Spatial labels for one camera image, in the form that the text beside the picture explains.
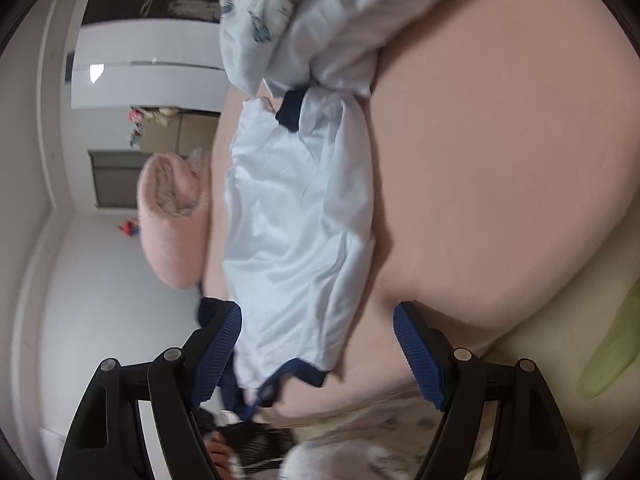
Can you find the white shirt with navy trim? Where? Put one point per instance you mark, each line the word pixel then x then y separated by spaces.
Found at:
pixel 300 240

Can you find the white and black glass wardrobe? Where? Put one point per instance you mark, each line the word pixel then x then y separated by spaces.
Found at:
pixel 140 80

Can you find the cream hanging bag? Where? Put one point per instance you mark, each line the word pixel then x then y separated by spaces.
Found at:
pixel 162 116

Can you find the red and blue plush toy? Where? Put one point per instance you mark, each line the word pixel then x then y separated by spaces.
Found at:
pixel 131 227

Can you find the person's printed fleece pajamas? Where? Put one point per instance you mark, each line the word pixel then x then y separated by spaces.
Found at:
pixel 360 425

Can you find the beige cabinet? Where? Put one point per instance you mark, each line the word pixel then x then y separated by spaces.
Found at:
pixel 195 132

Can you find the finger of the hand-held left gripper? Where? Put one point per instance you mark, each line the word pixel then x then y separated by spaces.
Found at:
pixel 250 409

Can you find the rolled pink quilt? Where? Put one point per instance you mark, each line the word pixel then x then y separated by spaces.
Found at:
pixel 170 250

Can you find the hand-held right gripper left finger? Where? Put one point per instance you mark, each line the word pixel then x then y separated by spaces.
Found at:
pixel 222 345

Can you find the grey door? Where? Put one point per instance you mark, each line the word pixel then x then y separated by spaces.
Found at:
pixel 115 180

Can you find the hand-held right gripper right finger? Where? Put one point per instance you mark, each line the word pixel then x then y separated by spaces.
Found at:
pixel 420 355

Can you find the person's left hand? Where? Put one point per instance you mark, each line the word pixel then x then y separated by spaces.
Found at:
pixel 220 452

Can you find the pink plush doll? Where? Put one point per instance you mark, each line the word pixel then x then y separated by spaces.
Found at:
pixel 135 115

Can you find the white printed garment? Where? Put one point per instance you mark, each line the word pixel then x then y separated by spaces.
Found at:
pixel 310 35

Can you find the pink bed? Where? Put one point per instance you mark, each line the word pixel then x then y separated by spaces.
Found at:
pixel 500 185

